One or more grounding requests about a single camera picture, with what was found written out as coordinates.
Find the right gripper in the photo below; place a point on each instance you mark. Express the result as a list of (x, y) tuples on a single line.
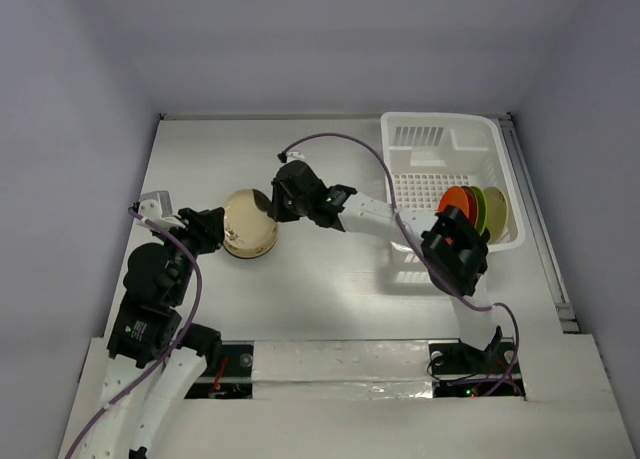
[(282, 199)]

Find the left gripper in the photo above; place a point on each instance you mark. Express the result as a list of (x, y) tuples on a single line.
[(206, 224)]

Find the beige plate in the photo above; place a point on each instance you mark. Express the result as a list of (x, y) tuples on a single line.
[(250, 239)]

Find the tan brown plate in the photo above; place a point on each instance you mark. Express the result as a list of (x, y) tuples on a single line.
[(248, 209)]

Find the orange plate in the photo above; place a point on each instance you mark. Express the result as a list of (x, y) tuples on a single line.
[(463, 198)]

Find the lime green plate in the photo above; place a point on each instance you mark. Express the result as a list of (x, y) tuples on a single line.
[(485, 234)]

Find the cream floral plate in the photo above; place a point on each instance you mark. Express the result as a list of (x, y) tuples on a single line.
[(497, 213)]

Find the yellow patterned dark plate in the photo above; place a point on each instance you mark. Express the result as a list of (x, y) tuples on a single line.
[(481, 207)]

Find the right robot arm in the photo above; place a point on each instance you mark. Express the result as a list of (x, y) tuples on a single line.
[(454, 254)]

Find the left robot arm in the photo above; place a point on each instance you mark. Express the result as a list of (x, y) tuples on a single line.
[(154, 355)]

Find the white plastic dish rack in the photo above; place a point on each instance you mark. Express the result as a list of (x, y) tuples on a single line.
[(427, 153)]

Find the foil taped strip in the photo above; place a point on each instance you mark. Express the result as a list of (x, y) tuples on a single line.
[(341, 370)]

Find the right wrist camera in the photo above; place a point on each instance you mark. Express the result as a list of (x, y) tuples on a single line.
[(290, 155)]

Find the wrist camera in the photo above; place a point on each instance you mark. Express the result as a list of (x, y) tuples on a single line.
[(290, 155), (156, 206)]

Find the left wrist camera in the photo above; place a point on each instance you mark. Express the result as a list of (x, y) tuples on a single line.
[(156, 206)]

